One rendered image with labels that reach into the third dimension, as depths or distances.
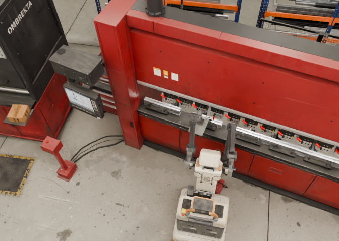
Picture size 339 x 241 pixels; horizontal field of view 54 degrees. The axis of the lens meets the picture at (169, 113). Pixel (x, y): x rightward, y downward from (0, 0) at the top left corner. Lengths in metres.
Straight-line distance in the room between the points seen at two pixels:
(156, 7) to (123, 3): 0.41
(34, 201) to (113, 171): 1.12
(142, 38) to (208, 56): 0.71
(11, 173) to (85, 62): 2.44
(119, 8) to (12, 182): 3.00
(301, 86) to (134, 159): 2.69
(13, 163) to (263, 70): 3.80
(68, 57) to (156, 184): 2.16
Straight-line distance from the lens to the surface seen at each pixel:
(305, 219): 4.86
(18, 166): 5.41
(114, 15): 3.43
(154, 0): 3.28
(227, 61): 3.30
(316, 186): 4.47
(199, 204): 3.69
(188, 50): 3.37
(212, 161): 3.42
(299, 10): 5.10
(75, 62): 3.56
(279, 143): 4.10
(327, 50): 3.24
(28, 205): 5.08
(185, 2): 5.13
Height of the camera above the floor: 4.34
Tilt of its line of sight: 53 degrees down
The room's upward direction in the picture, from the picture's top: 3 degrees counter-clockwise
